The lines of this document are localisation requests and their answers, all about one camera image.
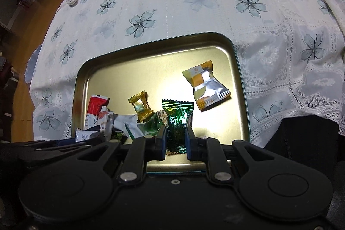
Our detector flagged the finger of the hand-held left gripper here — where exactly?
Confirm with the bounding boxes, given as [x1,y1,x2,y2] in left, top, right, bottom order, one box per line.
[21,136,106,153]

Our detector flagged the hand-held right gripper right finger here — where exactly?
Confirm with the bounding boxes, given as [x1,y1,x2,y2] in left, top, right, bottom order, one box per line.
[184,124,281,184]

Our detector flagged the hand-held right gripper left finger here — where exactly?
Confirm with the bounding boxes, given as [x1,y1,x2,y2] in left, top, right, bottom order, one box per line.
[76,126,167,184]

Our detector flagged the black white snack packet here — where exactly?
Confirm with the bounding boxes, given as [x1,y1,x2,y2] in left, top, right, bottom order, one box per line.
[75,128,102,142]

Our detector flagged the green foil candy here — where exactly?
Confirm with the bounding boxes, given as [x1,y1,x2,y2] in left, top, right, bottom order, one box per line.
[162,99,194,155]

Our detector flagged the green white snack packet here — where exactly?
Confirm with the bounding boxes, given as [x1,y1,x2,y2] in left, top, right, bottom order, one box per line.
[113,112,163,140]

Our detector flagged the gold foil candy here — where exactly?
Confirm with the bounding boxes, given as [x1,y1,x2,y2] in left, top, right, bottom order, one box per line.
[127,90,156,123]

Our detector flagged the red white snack packet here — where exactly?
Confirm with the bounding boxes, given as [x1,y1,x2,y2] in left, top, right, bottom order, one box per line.
[85,95,110,130]

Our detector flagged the yellow silver snack packet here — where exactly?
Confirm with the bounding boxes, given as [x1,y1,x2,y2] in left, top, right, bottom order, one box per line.
[182,60,232,112]

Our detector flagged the gold metal tin tray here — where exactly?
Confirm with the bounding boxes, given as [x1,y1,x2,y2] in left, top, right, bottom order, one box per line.
[71,31,252,174]

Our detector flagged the person's right leg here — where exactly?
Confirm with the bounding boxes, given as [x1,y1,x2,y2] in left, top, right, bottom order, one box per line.
[265,114,340,155]

